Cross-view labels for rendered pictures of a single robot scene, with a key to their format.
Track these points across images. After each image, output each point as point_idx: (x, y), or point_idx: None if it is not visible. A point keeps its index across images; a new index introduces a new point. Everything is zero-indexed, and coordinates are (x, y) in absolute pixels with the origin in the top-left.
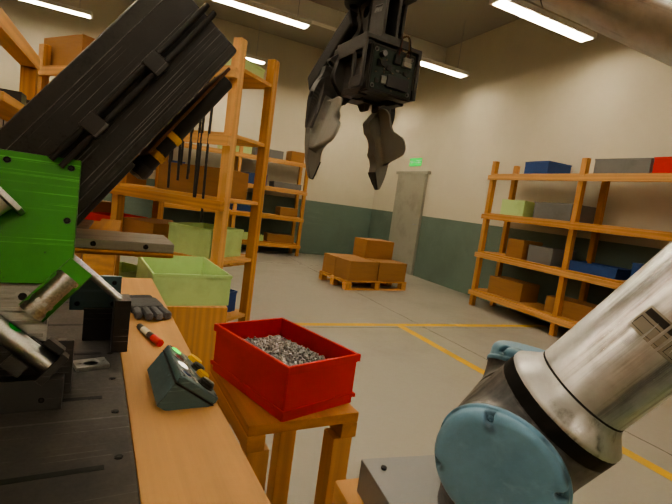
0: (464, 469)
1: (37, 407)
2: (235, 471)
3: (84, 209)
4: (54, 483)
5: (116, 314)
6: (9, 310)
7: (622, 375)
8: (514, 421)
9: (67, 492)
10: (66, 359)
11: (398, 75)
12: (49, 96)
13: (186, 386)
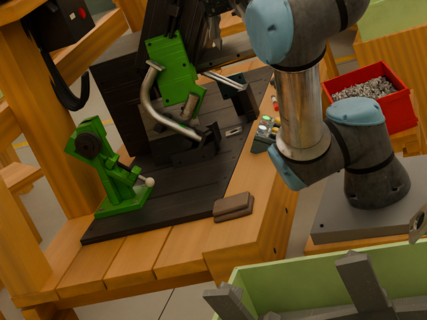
0: (276, 168)
1: (203, 160)
2: (265, 179)
3: (192, 52)
4: (199, 189)
5: (241, 99)
6: (180, 116)
7: (283, 130)
8: (271, 150)
9: (203, 192)
10: (206, 136)
11: (220, 3)
12: (151, 2)
13: (260, 140)
